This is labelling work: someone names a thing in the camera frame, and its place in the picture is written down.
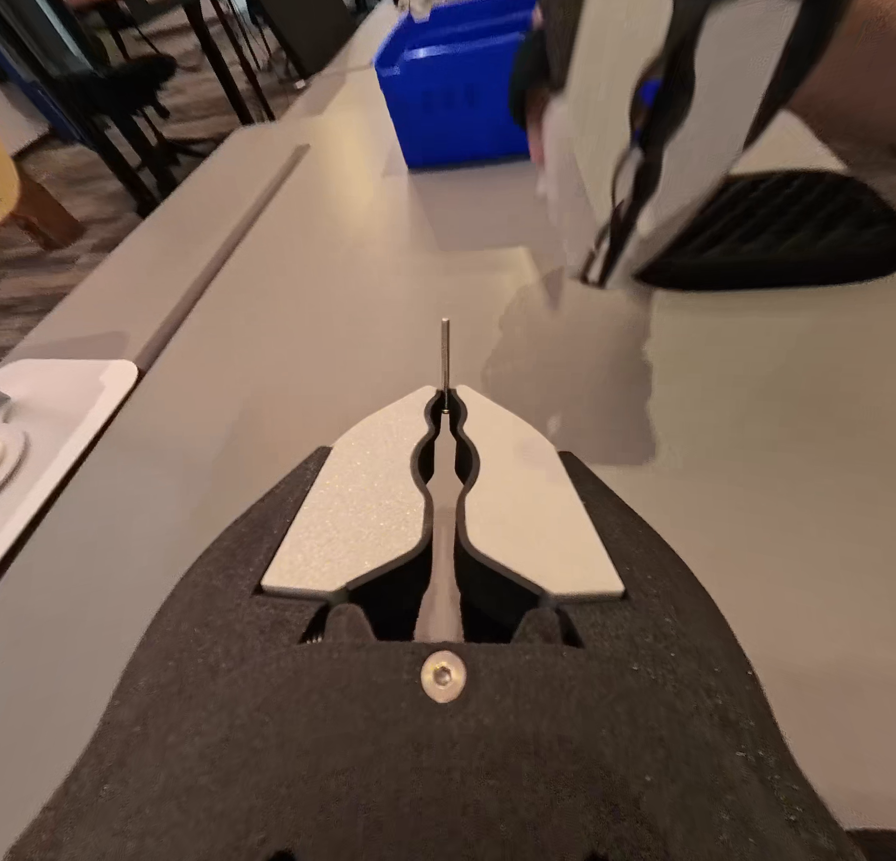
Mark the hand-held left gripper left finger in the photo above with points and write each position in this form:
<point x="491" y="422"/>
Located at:
<point x="350" y="511"/>

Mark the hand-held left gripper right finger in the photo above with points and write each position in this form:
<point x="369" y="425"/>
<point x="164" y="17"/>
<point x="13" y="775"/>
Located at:
<point x="539" y="518"/>

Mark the person's right hand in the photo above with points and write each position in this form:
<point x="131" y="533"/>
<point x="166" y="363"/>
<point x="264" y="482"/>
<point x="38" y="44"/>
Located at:
<point x="542" y="146"/>

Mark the black wrist rest pad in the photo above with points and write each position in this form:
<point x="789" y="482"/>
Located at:
<point x="770" y="237"/>

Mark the monitor on floor stand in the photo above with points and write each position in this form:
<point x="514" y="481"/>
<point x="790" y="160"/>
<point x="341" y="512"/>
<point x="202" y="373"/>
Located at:
<point x="28" y="6"/>

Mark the black high-back chair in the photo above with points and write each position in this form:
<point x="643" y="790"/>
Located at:
<point x="308" y="13"/>

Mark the person's right forearm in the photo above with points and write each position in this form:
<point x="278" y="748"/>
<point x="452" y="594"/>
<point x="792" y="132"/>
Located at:
<point x="861" y="69"/>

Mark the black office chair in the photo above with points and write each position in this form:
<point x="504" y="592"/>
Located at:
<point x="119" y="76"/>

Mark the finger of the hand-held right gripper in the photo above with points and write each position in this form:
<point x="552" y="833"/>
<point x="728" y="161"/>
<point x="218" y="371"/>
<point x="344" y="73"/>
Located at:
<point x="735" y="69"/>
<point x="602" y="69"/>

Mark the blue plastic bin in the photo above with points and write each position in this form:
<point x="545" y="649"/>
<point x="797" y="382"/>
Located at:
<point x="448" y="104"/>

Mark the long metal screw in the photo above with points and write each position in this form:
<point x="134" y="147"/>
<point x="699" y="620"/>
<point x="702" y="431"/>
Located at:
<point x="445" y="357"/>

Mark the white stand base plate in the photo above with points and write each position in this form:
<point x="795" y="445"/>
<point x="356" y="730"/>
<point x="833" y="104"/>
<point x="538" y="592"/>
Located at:
<point x="77" y="413"/>

